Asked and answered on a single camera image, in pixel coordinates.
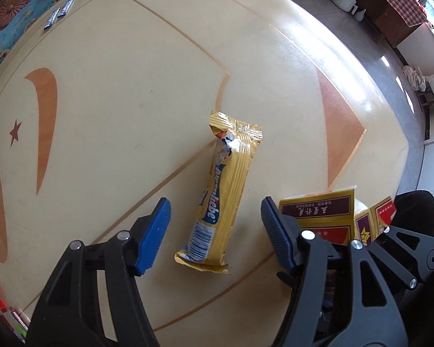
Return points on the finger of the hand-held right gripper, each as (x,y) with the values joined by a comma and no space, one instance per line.
(408,256)

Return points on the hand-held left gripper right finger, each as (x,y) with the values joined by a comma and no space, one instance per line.
(276,235)

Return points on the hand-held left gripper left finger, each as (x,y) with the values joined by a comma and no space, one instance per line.
(153,236)

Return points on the yellow and red carton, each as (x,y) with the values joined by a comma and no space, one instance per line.
(318,220)

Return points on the yellow candy wrapper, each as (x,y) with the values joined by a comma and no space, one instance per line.
(224,188)

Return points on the red and green pens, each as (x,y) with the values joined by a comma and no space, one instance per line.
(16,316)

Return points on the small wooden stool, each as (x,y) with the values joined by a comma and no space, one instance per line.
(425,98)

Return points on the white cloth pile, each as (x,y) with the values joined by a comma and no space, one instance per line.
(415,77)

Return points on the wooden cabinet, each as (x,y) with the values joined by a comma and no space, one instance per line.
(387,25)

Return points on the small white vase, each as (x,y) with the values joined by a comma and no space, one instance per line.
(360,16)

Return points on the small blue white sachet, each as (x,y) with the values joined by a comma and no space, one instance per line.
(52,18)
(66,7)

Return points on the blue patterned cushion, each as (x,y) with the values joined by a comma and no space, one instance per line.
(7,43)

